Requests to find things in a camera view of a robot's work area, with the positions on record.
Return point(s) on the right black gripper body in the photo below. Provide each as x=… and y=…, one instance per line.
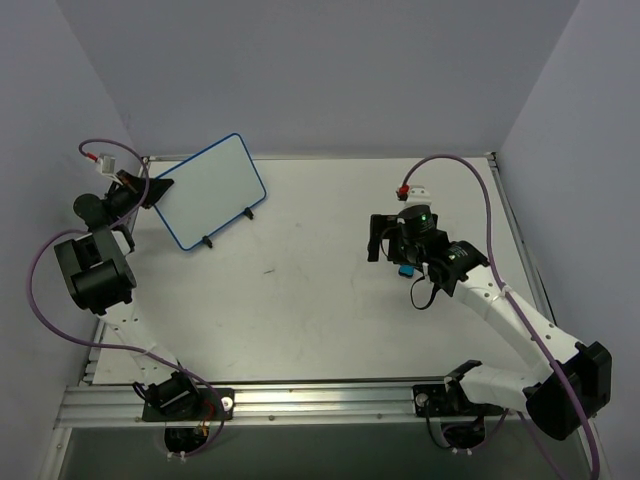
x=376, y=237

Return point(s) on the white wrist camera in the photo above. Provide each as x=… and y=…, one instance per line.
x=411, y=195
x=105, y=165

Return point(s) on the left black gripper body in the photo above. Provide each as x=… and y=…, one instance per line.
x=133, y=187

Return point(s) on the aluminium front rail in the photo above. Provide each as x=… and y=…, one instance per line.
x=261, y=404

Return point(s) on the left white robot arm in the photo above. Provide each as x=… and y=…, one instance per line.
x=100, y=280

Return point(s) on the black wire whiteboard stand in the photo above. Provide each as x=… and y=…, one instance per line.
x=247, y=212

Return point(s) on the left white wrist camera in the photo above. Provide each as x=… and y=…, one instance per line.
x=105, y=165

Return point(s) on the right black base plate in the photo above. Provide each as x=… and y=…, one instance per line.
x=430, y=399

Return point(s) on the blue framed small whiteboard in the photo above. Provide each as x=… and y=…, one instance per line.
x=211, y=189

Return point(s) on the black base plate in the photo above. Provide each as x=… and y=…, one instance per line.
x=430, y=399
x=220, y=405

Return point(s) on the blue whiteboard eraser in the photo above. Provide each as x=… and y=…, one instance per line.
x=406, y=271

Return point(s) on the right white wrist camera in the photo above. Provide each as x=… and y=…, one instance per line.
x=411, y=195

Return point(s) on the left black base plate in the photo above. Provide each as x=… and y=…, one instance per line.
x=220, y=405

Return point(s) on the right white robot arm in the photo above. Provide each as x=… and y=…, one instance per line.
x=565, y=379

